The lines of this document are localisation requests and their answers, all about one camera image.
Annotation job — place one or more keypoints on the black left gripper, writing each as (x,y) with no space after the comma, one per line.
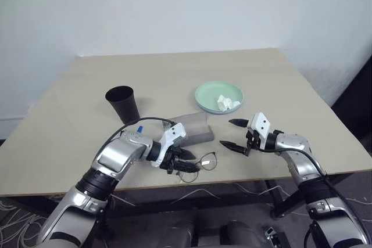
(171,162)

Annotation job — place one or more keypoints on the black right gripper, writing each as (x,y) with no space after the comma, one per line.
(253,140)

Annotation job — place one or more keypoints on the thin metal frame glasses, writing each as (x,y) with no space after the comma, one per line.
(210,161)

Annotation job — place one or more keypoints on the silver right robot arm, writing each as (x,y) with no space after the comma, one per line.
(293,143)

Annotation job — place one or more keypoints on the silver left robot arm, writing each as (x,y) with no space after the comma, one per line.
(113,158)

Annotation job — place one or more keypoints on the grey glasses case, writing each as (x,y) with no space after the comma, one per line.
(197,127)

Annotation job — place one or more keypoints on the black plastic cup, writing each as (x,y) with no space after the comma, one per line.
(123,102)

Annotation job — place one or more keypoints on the light blue plate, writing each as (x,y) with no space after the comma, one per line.
(213,112)

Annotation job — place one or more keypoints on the crumpled white tissue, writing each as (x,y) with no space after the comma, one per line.
(226,103)

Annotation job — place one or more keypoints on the green plate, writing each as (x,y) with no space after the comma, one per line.
(209,94)

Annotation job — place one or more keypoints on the dark rounded grey shape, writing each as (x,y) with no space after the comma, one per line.
(184,235)
(236,235)

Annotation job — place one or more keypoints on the small black floor device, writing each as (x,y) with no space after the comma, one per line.
(270,232)

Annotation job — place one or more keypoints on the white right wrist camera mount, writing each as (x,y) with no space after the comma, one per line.
(260,124)

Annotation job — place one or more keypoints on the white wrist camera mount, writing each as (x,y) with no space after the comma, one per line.
(260,124)
(170,137)

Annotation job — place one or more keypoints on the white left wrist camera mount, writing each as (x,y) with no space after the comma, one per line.
(170,137)

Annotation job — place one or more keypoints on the black table leg frame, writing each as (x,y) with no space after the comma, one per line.
(283,198)

